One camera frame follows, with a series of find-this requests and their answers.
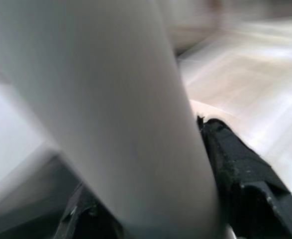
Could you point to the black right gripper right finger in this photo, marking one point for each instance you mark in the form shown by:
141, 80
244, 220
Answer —
255, 199

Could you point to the white plastic table top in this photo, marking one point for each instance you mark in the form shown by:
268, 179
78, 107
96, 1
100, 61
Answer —
247, 87

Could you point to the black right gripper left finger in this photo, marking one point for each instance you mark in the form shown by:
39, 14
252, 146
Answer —
91, 219

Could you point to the white plastic table leg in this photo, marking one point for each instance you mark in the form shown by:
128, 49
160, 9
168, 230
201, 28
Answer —
98, 99

